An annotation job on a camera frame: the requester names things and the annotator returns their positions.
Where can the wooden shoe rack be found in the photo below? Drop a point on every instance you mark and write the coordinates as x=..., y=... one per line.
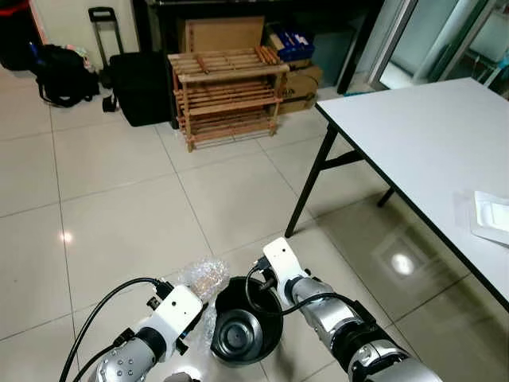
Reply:
x=227, y=95

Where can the dark round rubbish bin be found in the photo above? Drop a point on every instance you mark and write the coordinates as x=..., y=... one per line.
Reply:
x=242, y=334

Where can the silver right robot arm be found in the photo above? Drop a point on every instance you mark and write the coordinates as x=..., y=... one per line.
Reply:
x=358, y=342

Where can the black backpack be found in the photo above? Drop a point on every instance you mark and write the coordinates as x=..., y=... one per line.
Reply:
x=64, y=76

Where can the black trolley suitcase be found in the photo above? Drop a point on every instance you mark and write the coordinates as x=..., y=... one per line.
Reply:
x=139, y=87

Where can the white flat tray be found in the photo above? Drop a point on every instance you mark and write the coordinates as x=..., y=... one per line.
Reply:
x=491, y=219

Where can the blue printed box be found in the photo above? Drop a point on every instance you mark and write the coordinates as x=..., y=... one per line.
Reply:
x=293, y=44

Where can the clear plastic bottle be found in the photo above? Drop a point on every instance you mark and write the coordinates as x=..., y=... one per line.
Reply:
x=203, y=274

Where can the printed brown cardboard box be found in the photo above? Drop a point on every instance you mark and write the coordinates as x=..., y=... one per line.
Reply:
x=302, y=87

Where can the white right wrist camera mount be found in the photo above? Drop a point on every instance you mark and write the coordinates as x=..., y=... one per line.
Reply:
x=280, y=256

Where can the black and red bag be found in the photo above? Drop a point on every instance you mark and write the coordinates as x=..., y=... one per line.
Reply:
x=16, y=36

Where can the glass sliding door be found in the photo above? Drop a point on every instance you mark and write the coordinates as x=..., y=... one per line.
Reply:
x=429, y=40

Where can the white folding table black legs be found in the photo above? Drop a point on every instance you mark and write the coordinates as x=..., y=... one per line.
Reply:
x=429, y=143

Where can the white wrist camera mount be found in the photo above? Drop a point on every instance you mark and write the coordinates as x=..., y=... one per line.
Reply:
x=280, y=256
x=176, y=312

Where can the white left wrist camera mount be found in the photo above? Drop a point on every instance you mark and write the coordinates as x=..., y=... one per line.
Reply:
x=176, y=312

